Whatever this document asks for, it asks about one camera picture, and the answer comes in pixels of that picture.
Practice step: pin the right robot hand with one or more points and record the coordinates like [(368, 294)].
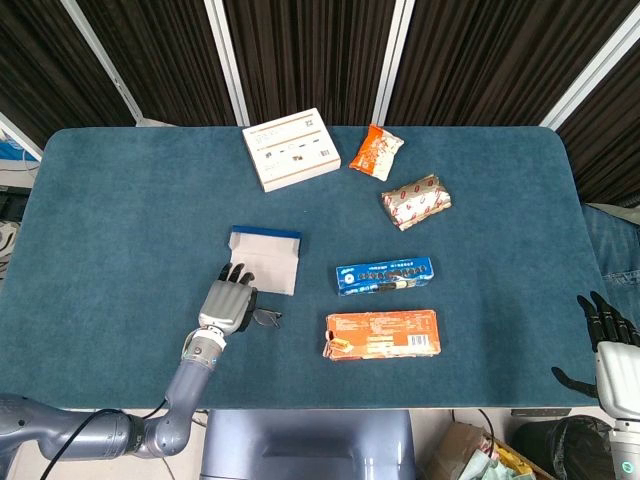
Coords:
[(620, 375)]

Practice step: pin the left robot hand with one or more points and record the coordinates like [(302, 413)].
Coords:
[(227, 305)]

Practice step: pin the eyeglasses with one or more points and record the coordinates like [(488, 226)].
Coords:
[(267, 317)]

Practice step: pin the blue glasses case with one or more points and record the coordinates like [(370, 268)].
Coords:
[(270, 255)]

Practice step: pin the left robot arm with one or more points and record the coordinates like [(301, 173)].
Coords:
[(190, 385)]

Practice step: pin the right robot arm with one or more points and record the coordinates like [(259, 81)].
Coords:
[(625, 450)]

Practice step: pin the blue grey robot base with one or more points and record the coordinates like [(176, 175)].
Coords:
[(307, 445)]

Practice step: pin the orange torn carton box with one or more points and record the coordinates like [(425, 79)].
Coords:
[(382, 335)]

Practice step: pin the blue cookie pack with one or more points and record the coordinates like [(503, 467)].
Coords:
[(385, 276)]

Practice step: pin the white flat product box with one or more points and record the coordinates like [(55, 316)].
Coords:
[(292, 150)]

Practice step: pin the brown cardboard box with waste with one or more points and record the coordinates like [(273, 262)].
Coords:
[(460, 445)]

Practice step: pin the grey power strip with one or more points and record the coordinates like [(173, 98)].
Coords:
[(541, 412)]

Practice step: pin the black trash bag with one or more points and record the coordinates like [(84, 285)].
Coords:
[(562, 447)]

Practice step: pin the blue denim jeans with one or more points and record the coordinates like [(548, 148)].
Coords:
[(612, 250)]

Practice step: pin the teal table cloth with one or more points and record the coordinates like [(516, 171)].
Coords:
[(150, 200)]

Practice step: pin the orange white snack packet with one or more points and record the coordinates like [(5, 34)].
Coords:
[(376, 152)]

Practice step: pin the silver packet with red rings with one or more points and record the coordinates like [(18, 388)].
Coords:
[(417, 200)]

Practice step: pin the blue white carton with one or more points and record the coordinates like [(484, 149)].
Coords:
[(15, 152)]

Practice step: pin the aluminium frame post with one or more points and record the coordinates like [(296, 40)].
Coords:
[(102, 62), (392, 60), (20, 135), (227, 60), (590, 70)]

